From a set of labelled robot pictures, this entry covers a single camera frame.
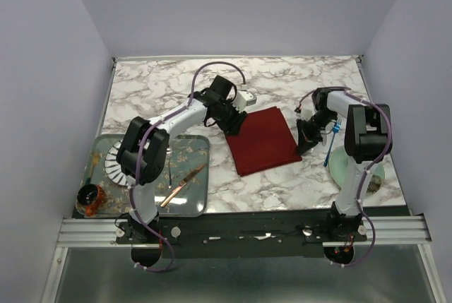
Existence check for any light green plate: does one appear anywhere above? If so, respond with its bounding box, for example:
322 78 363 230
328 145 386 195

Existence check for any rose gold knife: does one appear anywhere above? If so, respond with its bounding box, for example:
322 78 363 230
160 163 207 208

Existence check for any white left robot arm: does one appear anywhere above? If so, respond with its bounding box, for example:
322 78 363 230
117 76 257 243

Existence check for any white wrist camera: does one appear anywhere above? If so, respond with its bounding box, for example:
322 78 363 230
233 90 257 112
295 107 312 121

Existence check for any blue striped white plate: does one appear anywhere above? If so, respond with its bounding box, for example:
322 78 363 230
104 140 128 186

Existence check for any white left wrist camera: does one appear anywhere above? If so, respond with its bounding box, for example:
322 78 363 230
233 90 257 112

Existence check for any teal floral serving tray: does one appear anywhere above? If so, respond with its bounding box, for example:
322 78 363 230
81 133 210 218

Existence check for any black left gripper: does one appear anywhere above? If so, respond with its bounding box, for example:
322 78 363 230
215 98 249 137

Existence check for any silver spoon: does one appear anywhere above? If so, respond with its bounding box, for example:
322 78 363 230
167 147 173 189

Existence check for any gold fork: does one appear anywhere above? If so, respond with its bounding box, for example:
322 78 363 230
85 151 100 184

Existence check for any black and orange cup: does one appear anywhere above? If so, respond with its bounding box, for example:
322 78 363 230
77 184 105 217

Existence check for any dark red cloth napkin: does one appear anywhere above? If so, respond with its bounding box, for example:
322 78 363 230
225 107 302 177

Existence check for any aluminium frame rail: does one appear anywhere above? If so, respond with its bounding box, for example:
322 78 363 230
56 214 432 249

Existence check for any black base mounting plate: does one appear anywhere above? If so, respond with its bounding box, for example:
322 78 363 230
112 210 368 260

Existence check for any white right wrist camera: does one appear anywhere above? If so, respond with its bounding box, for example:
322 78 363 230
295 107 312 121

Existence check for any blue handled fork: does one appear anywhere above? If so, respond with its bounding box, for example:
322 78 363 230
323 118 342 167

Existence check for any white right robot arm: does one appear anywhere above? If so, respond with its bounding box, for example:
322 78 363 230
295 86 393 241

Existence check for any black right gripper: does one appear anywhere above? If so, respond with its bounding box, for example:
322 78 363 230
297 110 338 156

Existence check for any silver table knife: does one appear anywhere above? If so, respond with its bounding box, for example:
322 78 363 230
321 133 328 146

